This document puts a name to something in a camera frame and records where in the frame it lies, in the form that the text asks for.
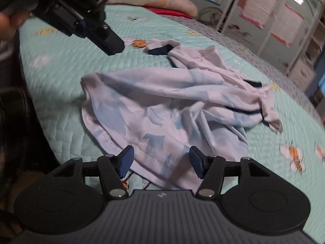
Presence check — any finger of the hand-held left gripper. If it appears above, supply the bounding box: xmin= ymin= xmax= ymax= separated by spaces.
xmin=76 ymin=20 xmax=125 ymax=56

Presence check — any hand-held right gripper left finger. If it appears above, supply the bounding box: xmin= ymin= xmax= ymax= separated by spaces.
xmin=51 ymin=145 xmax=134 ymax=200

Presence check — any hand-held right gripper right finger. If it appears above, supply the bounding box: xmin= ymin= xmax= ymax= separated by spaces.
xmin=189 ymin=146 xmax=272 ymax=199

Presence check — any white blue floral shirt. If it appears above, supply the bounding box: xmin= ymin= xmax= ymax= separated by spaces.
xmin=81 ymin=39 xmax=283 ymax=190

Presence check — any person's left hand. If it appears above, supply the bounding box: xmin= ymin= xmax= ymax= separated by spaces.
xmin=0 ymin=10 xmax=33 ymax=41

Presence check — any green quilted bee blanket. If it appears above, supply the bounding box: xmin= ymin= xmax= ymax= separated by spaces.
xmin=18 ymin=4 xmax=325 ymax=239

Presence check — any red cloth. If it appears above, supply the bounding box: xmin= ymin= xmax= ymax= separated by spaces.
xmin=143 ymin=5 xmax=195 ymax=19

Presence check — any sliding door wardrobe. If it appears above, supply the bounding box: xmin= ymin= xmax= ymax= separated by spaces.
xmin=193 ymin=0 xmax=325 ymax=107

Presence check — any white drawer unit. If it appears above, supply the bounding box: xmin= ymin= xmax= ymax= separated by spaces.
xmin=287 ymin=56 xmax=316 ymax=92

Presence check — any pink-bordered wall chart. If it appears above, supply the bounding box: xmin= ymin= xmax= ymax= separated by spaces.
xmin=240 ymin=0 xmax=278 ymax=28

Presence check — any orange-bordered wall chart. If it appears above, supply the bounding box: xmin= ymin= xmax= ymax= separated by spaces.
xmin=270 ymin=4 xmax=304 ymax=47

